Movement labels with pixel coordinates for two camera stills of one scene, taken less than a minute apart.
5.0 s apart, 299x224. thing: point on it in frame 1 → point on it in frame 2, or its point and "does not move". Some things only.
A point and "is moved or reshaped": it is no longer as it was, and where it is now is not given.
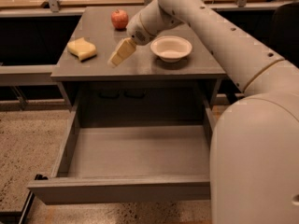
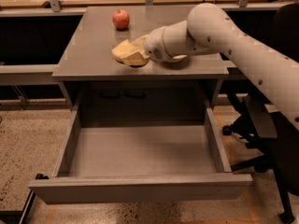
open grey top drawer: [115, 164] does not move
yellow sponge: [82, 49] is moved or reshaped
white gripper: [135, 30] → [153, 47]
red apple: [120, 19] does not move
